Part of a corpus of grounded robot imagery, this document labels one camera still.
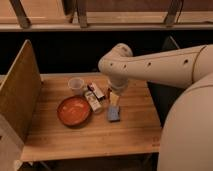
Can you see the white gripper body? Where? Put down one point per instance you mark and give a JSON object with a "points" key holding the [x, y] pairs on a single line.
{"points": [[117, 85]]}

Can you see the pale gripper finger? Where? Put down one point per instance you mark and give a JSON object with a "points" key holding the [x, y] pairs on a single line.
{"points": [[114, 98]]}

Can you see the orange round bowl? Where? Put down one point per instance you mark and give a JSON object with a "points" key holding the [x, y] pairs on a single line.
{"points": [[73, 111]]}

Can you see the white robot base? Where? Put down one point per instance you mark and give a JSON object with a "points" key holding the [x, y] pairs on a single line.
{"points": [[187, 137]]}

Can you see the wooden side panel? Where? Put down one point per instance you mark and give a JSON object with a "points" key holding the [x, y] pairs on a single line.
{"points": [[19, 92]]}

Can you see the clear plastic cup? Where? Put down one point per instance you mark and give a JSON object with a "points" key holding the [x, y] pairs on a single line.
{"points": [[76, 84]]}

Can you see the pepper shaker bottle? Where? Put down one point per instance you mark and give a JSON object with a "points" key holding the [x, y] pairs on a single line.
{"points": [[93, 102]]}

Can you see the red white packet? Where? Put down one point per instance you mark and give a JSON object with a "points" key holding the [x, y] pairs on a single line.
{"points": [[96, 90]]}

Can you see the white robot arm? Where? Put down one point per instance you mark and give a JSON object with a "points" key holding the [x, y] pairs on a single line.
{"points": [[190, 68]]}

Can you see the blue sponge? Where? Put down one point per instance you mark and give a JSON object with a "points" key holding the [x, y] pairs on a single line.
{"points": [[113, 113]]}

